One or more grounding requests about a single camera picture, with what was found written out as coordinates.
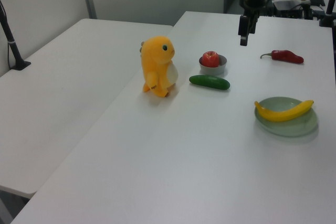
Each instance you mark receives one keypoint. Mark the red chili pepper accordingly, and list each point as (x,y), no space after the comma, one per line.
(286,56)

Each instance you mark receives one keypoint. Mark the light green plastic plate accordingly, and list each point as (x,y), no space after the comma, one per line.
(288,129)

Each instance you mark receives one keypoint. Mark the black electronic equipment box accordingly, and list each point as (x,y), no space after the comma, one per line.
(288,9)

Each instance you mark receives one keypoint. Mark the red apple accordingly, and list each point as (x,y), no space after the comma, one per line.
(210,58)

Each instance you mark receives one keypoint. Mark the small grey bowl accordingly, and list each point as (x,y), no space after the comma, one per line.
(212,71)

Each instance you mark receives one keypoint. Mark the green cucumber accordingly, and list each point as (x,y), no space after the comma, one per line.
(210,82)

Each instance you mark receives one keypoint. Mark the black tripod stand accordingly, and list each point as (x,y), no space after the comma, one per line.
(328,11)

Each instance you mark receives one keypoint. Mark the yellow banana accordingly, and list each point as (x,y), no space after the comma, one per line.
(283,115)

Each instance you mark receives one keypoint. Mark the orange dinosaur plush toy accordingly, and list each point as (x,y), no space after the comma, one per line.
(157,64)

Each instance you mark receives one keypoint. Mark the black camera stand pole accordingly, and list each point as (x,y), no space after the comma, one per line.
(13,45)

